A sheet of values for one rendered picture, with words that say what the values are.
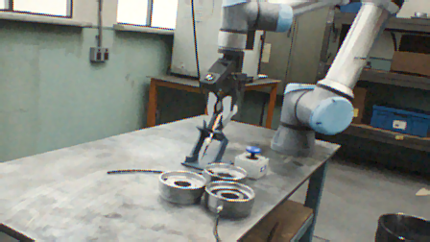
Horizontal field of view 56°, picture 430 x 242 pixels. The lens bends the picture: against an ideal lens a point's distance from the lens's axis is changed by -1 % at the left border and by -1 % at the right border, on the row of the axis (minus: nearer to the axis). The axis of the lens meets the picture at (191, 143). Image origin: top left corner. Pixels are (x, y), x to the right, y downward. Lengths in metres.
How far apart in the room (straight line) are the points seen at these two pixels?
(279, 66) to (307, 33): 0.47
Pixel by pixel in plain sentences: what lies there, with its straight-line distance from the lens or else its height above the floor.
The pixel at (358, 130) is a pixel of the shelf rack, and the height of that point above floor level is 0.42.
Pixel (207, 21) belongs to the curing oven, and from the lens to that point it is 3.24.
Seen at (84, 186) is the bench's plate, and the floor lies 0.80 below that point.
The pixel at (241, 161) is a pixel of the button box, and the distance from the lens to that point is 1.07.
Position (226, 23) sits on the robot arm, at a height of 1.18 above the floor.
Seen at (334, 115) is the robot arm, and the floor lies 0.97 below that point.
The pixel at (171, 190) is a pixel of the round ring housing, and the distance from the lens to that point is 0.85.
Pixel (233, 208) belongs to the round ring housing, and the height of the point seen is 0.82.
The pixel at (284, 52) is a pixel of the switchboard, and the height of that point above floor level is 1.05.
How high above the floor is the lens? 1.15
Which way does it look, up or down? 15 degrees down
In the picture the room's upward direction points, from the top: 7 degrees clockwise
